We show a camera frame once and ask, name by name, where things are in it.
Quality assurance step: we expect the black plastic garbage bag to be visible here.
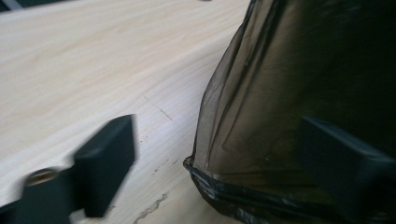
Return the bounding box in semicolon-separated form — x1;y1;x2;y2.
182;0;396;224

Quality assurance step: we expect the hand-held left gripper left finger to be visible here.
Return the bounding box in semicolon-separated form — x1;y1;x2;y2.
74;114;138;218

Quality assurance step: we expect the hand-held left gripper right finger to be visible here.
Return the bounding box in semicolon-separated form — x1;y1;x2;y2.
299;116;396;224

